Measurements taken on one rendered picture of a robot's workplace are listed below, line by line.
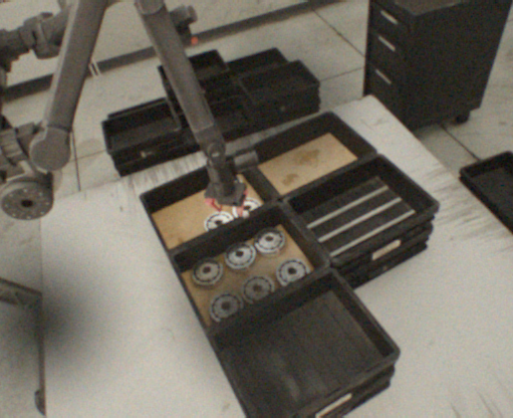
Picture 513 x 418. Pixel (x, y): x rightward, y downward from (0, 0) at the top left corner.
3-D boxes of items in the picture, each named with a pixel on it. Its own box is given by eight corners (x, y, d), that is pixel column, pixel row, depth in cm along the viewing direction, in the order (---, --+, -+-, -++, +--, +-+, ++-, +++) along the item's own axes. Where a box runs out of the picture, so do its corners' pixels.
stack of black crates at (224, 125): (200, 187, 264) (186, 144, 239) (187, 157, 284) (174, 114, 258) (262, 166, 270) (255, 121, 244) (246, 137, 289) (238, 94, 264)
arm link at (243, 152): (198, 130, 109) (206, 146, 103) (241, 115, 111) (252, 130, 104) (210, 170, 117) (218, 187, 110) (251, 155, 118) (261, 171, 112)
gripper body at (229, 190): (212, 182, 123) (207, 163, 117) (247, 187, 120) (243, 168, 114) (204, 200, 119) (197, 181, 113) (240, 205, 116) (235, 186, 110)
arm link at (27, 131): (11, 127, 94) (8, 138, 90) (59, 113, 95) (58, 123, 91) (33, 163, 99) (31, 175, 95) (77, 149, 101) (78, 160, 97)
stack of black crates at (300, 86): (263, 166, 270) (253, 104, 236) (246, 138, 289) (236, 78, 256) (322, 145, 275) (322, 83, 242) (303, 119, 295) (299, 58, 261)
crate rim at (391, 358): (259, 446, 99) (258, 443, 97) (206, 337, 117) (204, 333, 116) (402, 356, 108) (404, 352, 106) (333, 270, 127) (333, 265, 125)
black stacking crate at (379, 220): (333, 286, 134) (333, 265, 125) (283, 223, 152) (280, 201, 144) (435, 229, 143) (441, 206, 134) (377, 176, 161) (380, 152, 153)
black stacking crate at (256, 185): (176, 275, 144) (166, 255, 135) (147, 217, 162) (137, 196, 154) (282, 222, 153) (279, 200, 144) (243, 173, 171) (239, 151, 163)
